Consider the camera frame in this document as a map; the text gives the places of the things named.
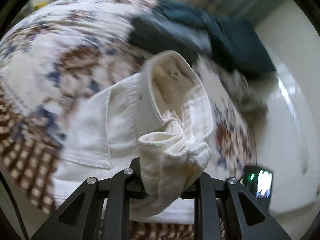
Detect white pants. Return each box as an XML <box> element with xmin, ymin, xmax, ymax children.
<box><xmin>52</xmin><ymin>51</ymin><xmax>215</xmax><ymax>224</ymax></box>

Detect white bed headboard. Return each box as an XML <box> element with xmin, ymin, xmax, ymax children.
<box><xmin>249</xmin><ymin>42</ymin><xmax>320</xmax><ymax>215</ymax></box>

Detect grey crumpled garment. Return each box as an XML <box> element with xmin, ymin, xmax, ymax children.
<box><xmin>219</xmin><ymin>70</ymin><xmax>268</xmax><ymax>119</ymax></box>

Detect dark teal pillow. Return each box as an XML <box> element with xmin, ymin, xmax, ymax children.
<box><xmin>209</xmin><ymin>15</ymin><xmax>277</xmax><ymax>81</ymax></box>

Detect dark teal velvet robe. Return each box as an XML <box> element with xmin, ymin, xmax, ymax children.
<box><xmin>154</xmin><ymin>0</ymin><xmax>229</xmax><ymax>47</ymax></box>

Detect floral bed blanket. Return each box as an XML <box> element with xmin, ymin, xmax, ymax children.
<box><xmin>0</xmin><ymin>0</ymin><xmax>256</xmax><ymax>240</ymax></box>

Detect folded blue jeans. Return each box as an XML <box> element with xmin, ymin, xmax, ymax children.
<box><xmin>129</xmin><ymin>14</ymin><xmax>212</xmax><ymax>64</ymax></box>

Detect yellow box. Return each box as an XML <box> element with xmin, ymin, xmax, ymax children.
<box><xmin>33</xmin><ymin>1</ymin><xmax>49</xmax><ymax>10</ymax></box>

